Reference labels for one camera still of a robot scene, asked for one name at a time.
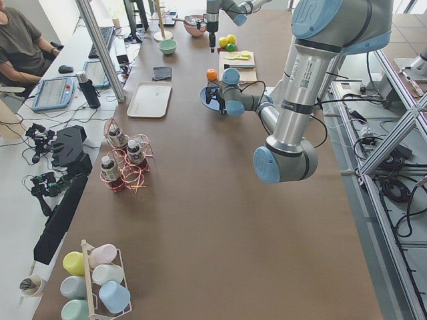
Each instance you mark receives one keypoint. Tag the white cup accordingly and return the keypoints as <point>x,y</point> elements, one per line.
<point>107,272</point>

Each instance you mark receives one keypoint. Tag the black thermos bottle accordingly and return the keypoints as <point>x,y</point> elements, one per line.
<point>87,88</point>

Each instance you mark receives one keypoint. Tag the wooden cup stand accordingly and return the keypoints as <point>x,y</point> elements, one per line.
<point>163,34</point>

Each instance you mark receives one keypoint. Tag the lower teach pendant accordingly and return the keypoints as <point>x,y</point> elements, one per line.
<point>53,94</point>

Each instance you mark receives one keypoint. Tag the right tea bottle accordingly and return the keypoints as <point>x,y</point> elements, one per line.
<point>135,154</point>

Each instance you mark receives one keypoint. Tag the blue cup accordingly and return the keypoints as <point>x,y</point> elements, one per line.
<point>114,296</point>

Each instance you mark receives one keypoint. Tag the wooden cutting board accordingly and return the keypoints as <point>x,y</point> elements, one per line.
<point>246,75</point>

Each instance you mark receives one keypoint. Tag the lower whole lemon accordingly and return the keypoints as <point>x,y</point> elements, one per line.
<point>223,42</point>

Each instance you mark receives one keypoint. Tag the paper cup with pens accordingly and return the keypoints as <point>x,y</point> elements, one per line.
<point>32,286</point>

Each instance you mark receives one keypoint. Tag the yellow cup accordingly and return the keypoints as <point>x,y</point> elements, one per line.
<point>73,263</point>

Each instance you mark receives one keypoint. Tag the green cup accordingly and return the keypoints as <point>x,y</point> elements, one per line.
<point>76,309</point>

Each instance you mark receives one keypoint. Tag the grey folded cloth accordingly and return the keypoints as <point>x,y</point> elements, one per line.
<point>161,73</point>

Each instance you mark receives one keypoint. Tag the computer mouse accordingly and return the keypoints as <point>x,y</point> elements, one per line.
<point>63,69</point>

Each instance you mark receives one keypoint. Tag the pink ice bowl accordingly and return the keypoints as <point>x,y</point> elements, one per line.
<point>194,25</point>

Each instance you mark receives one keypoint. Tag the steel muddler black tip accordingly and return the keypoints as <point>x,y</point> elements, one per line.
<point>239,66</point>

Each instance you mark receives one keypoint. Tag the seated person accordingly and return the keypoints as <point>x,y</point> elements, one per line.
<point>25,54</point>

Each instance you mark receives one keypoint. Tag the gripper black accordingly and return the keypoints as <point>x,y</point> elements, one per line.
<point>216,94</point>
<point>212,28</point>

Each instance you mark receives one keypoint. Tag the green bowl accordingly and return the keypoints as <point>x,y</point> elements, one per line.
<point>167,47</point>

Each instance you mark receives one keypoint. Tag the white wire cup rack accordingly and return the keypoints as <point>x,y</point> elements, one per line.
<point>97,309</point>

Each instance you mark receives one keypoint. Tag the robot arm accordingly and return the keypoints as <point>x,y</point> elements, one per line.
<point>321,30</point>
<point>236,12</point>

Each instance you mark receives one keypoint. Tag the upper lemon half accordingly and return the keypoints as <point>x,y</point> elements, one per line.
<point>245,53</point>

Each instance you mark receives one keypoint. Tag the yellow plastic knife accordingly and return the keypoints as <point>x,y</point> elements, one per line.
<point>237,57</point>

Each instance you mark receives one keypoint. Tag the pink cup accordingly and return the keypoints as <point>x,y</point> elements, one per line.
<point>103,254</point>

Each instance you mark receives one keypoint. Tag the copper wire bottle rack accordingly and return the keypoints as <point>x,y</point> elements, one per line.
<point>132,175</point>

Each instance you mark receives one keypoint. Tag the cream rabbit tray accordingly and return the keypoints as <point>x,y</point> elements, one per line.
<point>149,100</point>

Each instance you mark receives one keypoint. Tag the teach pendant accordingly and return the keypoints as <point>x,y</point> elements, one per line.
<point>53,94</point>
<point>94,71</point>

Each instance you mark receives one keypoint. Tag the blue round plate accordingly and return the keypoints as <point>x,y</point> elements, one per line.
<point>209,98</point>

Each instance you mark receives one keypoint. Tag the front tea bottle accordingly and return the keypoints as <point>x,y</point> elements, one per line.
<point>111,174</point>

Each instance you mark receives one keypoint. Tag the upper whole lemon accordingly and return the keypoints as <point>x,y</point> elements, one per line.
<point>231,38</point>

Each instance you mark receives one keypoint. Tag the aluminium frame post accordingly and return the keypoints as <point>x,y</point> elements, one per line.
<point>89,19</point>

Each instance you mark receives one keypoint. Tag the orange mandarin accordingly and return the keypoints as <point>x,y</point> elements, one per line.
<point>211,74</point>

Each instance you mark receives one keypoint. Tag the upper teach pendant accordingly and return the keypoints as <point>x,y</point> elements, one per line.
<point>94,71</point>

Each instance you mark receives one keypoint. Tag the grey cup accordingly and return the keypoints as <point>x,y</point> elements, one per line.
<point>73,287</point>

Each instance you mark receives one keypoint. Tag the whole lemon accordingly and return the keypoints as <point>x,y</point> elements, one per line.
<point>223,42</point>
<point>231,38</point>

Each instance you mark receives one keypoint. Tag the green lime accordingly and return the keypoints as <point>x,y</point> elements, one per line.
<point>230,47</point>

